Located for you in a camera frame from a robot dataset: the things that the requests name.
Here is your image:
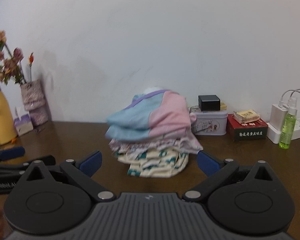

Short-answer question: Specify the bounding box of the pink blue mesh shirt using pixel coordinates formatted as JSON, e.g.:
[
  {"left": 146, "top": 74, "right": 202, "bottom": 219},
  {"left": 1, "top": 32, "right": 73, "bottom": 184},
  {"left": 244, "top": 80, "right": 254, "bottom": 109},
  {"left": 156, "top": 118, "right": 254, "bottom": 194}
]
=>
[{"left": 106, "top": 89, "right": 192, "bottom": 141}]

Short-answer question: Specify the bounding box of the yellow thermos jug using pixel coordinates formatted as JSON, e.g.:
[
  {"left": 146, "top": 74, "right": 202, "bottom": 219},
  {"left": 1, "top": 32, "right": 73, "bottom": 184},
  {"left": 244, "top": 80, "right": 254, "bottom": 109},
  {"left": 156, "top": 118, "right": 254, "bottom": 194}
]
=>
[{"left": 0, "top": 88, "right": 17, "bottom": 145}]

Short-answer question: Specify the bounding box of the purple tissue box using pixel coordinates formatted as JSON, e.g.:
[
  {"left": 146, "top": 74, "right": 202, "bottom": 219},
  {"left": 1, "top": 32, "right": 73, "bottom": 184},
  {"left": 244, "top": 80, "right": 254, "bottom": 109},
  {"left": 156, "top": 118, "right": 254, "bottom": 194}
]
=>
[{"left": 14, "top": 107, "right": 33, "bottom": 137}]

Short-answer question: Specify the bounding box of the red black box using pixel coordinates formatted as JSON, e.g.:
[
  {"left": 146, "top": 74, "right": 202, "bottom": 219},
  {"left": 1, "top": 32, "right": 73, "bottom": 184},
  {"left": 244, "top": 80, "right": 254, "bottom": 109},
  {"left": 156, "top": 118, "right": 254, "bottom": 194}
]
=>
[{"left": 226, "top": 114, "right": 268, "bottom": 141}]

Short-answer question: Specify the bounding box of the purple floral folded cloth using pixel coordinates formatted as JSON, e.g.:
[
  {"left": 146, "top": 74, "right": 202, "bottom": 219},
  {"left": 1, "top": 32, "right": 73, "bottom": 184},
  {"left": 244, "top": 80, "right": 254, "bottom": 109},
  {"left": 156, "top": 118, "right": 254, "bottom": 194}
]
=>
[{"left": 109, "top": 113, "right": 202, "bottom": 155}]

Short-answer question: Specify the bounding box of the lavender tin box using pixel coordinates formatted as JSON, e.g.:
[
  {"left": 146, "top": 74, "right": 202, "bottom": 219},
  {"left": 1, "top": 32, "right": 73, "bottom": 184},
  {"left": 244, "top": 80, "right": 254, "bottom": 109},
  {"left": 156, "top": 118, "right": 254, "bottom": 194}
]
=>
[{"left": 190, "top": 106, "right": 228, "bottom": 136}]

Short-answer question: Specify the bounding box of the small yellow packet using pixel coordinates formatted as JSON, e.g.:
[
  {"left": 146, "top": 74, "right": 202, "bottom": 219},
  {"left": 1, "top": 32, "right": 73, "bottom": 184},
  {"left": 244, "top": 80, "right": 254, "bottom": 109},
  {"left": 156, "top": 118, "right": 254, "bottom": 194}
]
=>
[{"left": 233, "top": 109, "right": 261, "bottom": 124}]

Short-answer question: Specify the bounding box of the green white floral folded cloth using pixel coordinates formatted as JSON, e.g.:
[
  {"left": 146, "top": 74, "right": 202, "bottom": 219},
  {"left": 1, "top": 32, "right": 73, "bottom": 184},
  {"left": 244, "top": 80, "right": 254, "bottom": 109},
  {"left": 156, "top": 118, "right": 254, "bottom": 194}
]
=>
[{"left": 115, "top": 147, "right": 189, "bottom": 178}]

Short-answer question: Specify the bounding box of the green spray bottle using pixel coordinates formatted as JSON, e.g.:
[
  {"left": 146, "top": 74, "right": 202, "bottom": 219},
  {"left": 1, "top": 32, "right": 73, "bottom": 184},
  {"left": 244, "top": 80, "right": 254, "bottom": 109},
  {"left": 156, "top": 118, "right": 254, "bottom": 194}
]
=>
[{"left": 279, "top": 97, "right": 297, "bottom": 150}]

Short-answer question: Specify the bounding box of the purple vase with dried flowers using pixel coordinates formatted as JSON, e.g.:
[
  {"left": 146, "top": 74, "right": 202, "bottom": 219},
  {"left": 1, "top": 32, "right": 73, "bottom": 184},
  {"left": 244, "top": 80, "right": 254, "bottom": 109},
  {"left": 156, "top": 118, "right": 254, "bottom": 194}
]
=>
[{"left": 0, "top": 30, "right": 49, "bottom": 126}]

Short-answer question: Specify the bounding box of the small black box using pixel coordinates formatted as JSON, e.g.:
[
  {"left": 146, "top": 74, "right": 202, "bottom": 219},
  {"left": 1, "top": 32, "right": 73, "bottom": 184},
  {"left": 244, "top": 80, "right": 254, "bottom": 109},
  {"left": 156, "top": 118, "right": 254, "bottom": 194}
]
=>
[{"left": 198, "top": 95, "right": 221, "bottom": 112}]

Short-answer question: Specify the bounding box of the white extension socket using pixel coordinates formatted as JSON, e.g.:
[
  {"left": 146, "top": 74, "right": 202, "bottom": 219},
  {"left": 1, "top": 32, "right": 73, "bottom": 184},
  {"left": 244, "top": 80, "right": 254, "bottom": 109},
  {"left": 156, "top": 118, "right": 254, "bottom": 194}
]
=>
[{"left": 267, "top": 118, "right": 300, "bottom": 144}]

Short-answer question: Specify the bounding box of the white round device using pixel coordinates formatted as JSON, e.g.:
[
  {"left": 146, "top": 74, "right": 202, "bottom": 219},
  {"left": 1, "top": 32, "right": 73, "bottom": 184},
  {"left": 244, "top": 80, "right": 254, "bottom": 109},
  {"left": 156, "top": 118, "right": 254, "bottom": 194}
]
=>
[{"left": 143, "top": 86, "right": 164, "bottom": 94}]

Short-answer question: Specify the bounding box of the white charging cable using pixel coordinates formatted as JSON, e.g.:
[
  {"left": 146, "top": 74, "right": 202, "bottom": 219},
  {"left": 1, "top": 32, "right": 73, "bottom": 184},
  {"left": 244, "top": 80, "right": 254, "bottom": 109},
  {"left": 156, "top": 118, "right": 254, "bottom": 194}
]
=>
[{"left": 277, "top": 88, "right": 300, "bottom": 108}]

